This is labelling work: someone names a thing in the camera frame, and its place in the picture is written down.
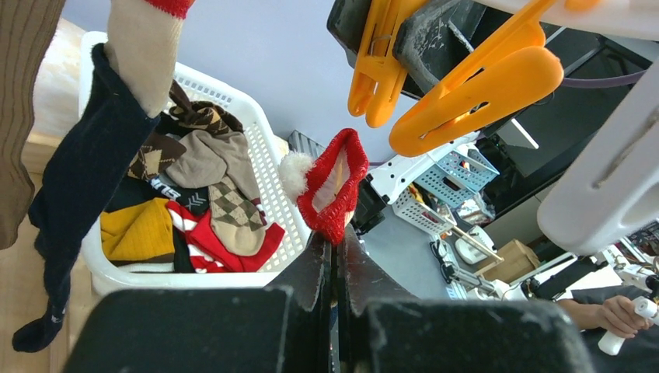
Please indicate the grey tan sock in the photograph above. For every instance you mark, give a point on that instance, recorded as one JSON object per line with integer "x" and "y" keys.
{"x": 209, "y": 158}

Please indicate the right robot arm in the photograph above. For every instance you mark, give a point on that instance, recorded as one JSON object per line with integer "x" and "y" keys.
{"x": 384, "y": 183}

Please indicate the white background basket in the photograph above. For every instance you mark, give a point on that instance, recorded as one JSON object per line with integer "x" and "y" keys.
{"x": 410, "y": 207}

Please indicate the white plastic laundry basket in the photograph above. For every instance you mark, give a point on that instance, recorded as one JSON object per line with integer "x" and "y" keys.
{"x": 265, "y": 155}

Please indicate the orange clothes clip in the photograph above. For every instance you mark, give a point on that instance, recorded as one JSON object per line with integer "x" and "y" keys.
{"x": 378, "y": 77}

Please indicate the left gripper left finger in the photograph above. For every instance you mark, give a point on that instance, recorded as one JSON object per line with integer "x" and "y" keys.
{"x": 282, "y": 327}

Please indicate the white oval clip hanger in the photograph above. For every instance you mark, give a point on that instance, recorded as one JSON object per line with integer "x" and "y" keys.
{"x": 611, "y": 188}

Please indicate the blue background basket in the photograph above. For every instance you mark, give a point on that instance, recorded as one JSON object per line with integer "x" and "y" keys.
{"x": 457, "y": 170}

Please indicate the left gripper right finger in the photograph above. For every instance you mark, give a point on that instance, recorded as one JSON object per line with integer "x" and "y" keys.
{"x": 384, "y": 328}

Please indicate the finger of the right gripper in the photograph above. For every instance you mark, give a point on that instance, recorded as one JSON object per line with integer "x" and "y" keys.
{"x": 436, "y": 38}
{"x": 346, "y": 22}

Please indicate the tan ribbed sock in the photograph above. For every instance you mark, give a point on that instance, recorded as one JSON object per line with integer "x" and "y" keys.
{"x": 27, "y": 29}

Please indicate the mustard yellow sock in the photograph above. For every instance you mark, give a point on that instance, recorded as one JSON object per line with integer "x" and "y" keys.
{"x": 141, "y": 233}

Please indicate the navy blue sock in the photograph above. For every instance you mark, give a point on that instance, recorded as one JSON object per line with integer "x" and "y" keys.
{"x": 132, "y": 75}

